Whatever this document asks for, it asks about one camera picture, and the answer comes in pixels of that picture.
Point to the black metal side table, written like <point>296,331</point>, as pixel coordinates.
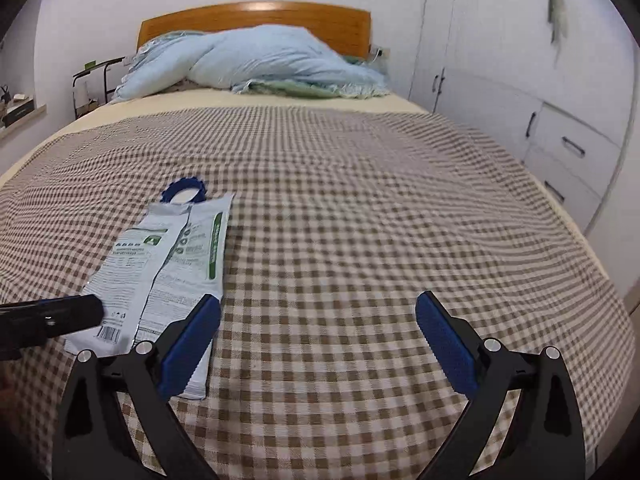
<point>100,66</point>

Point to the dark box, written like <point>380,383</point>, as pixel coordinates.
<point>20,112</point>

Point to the white green torn packet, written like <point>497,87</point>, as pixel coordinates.
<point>150,270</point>

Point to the pale yellow bed sheet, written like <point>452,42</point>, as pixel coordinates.
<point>150,102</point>

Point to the white wall socket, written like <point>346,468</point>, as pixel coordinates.
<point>380,51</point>

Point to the white wardrobe drawer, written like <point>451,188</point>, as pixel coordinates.
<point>575,147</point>
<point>560,187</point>

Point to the stone window sill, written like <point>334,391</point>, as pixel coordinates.
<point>36,116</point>

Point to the brown checked bedspread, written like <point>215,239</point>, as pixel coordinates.
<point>375,210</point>

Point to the hanging pale bag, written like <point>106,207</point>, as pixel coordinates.
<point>556,5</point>

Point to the blue ridged lid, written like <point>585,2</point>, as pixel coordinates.
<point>198,187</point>

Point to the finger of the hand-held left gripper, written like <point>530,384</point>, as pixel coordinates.
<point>75,312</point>

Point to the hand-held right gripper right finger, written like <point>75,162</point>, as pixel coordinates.
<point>445,345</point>

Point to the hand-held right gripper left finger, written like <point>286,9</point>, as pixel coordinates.
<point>192,340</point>

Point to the white built-in wardrobe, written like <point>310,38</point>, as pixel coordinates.
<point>490,35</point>

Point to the light blue quilt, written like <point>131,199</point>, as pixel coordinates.
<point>260,55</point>

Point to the wooden bed frame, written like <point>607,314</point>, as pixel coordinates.
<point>300,25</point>

